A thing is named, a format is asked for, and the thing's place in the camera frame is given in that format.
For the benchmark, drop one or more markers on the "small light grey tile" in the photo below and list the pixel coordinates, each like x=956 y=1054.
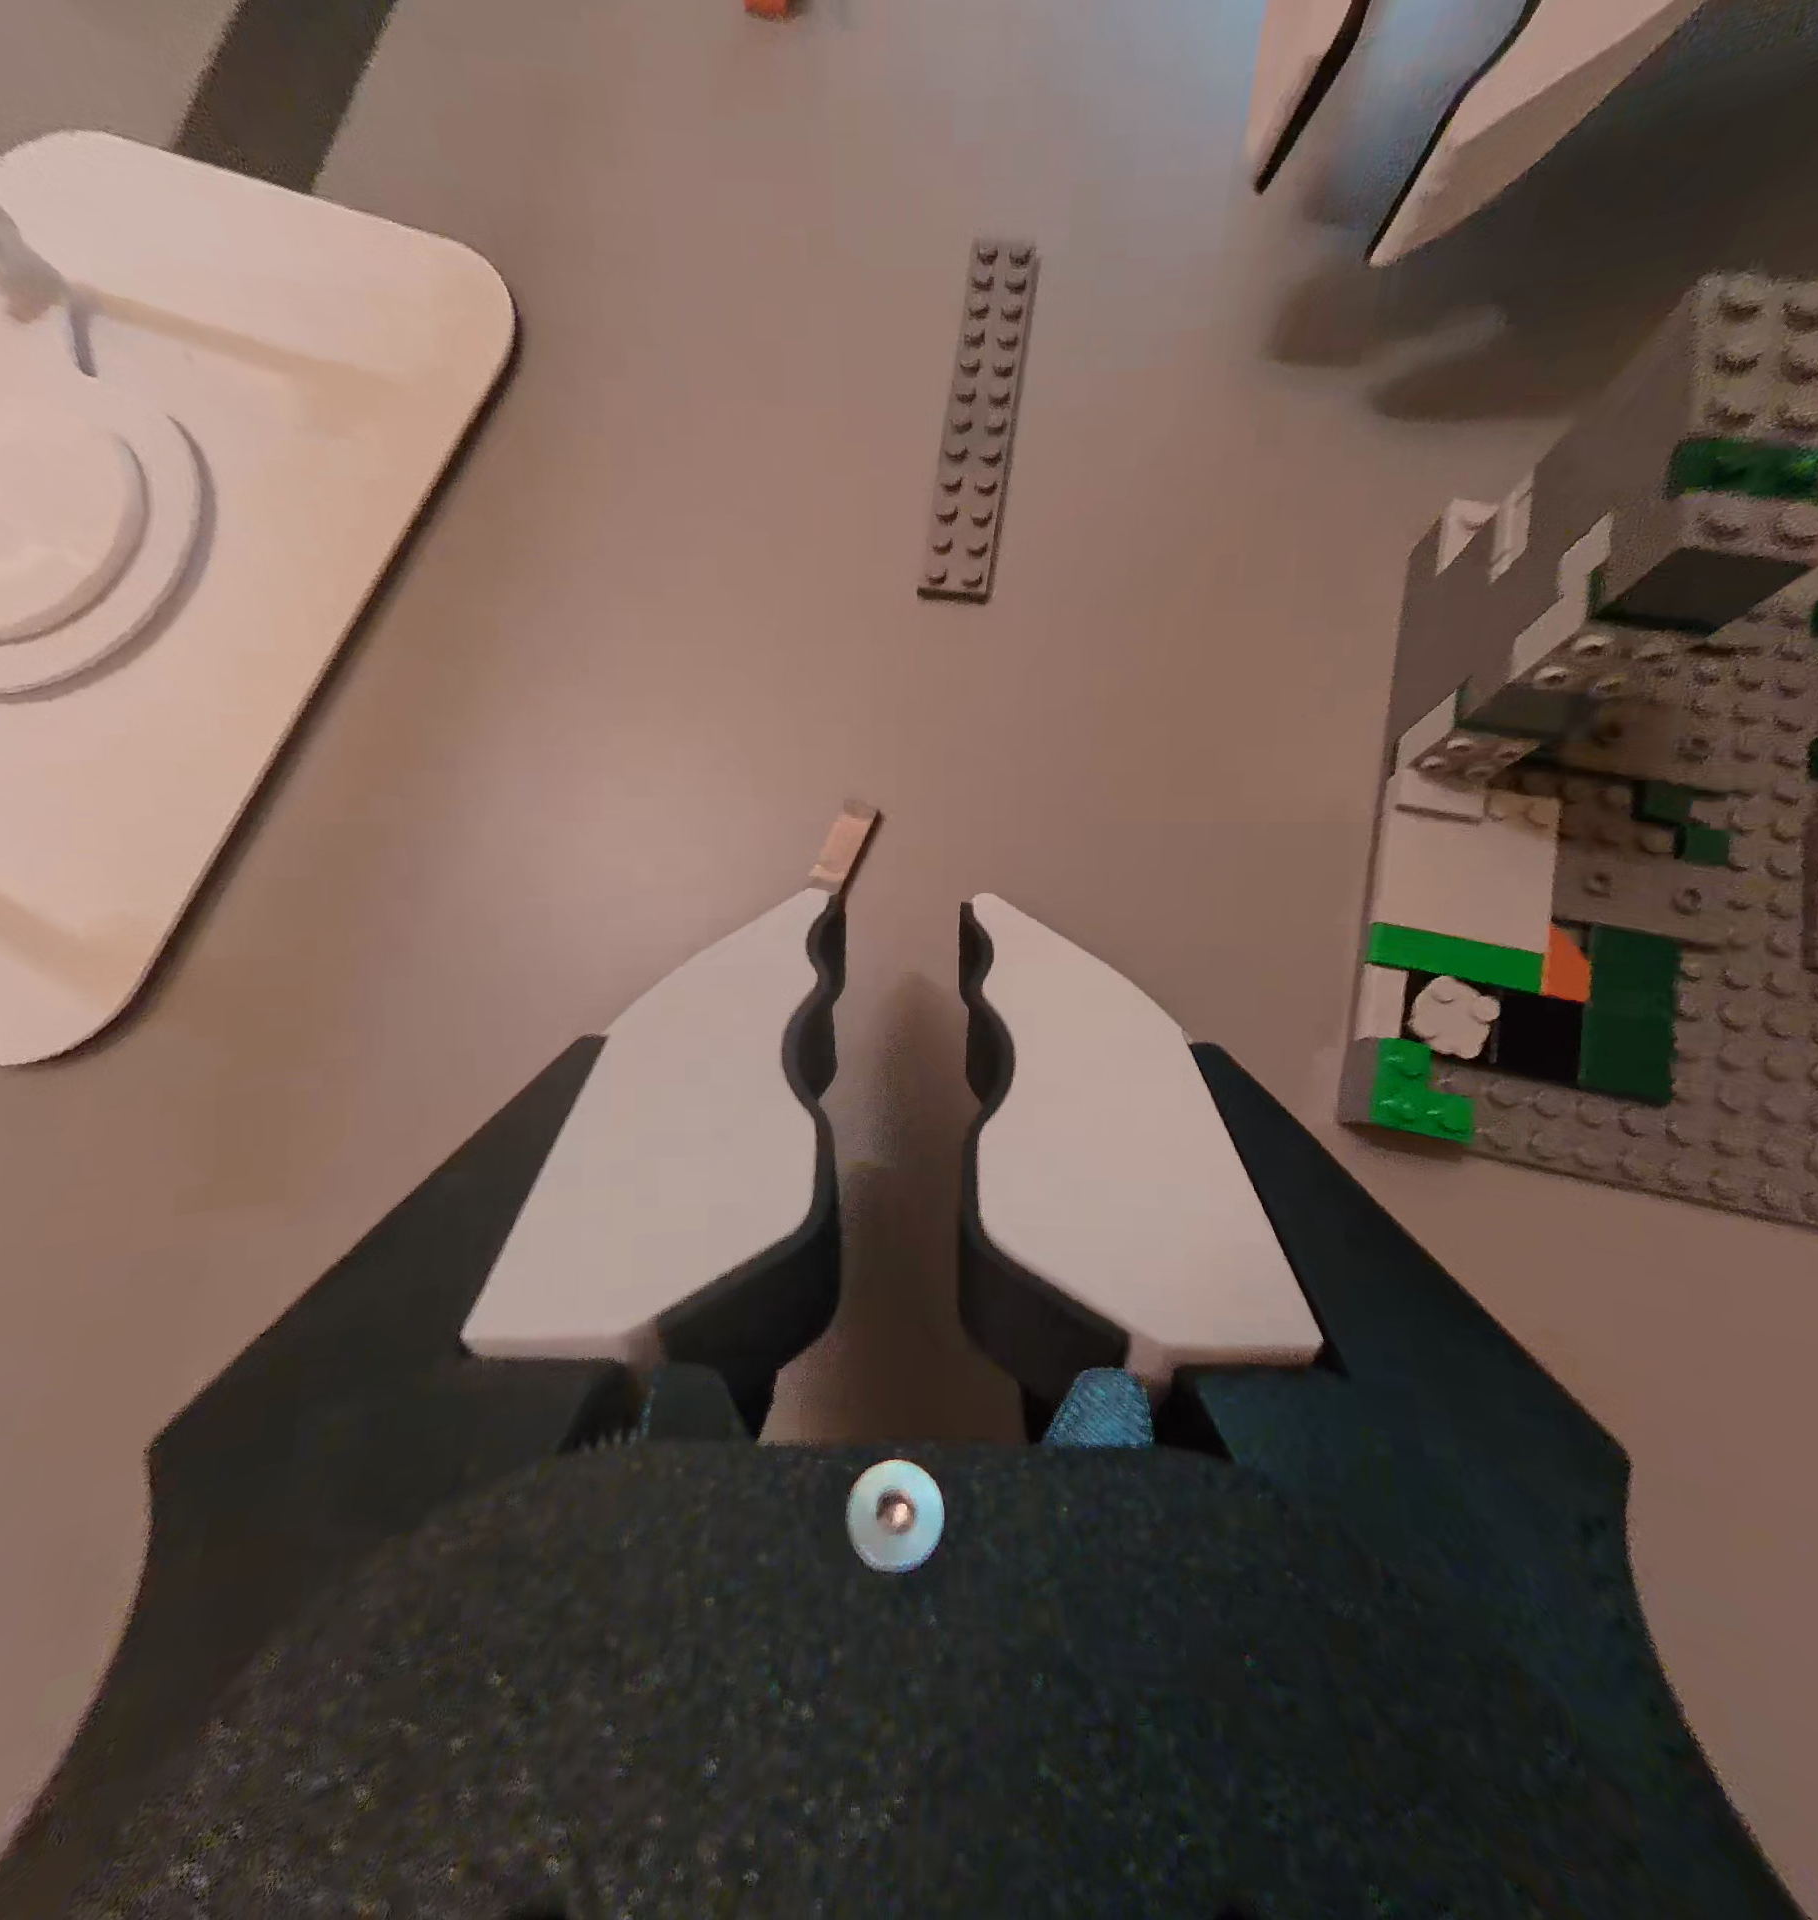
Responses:
x=847 y=849

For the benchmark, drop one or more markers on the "grey desk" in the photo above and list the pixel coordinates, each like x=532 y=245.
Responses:
x=699 y=674

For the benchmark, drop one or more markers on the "long dark grey brick plate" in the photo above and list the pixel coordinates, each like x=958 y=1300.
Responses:
x=980 y=420

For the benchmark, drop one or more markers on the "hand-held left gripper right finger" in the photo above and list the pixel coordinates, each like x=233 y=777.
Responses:
x=1133 y=1185

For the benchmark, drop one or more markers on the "black desk slot cover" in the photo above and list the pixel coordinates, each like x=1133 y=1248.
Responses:
x=287 y=90

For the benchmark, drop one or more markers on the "grey brick baseplate build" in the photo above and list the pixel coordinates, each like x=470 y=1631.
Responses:
x=1673 y=840

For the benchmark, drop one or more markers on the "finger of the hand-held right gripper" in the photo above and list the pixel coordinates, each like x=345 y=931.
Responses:
x=1299 y=77
x=1539 y=106

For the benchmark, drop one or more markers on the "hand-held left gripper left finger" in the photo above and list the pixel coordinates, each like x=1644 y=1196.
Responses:
x=669 y=1171

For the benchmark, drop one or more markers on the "white lamp base stand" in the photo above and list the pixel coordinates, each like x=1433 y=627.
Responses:
x=217 y=600

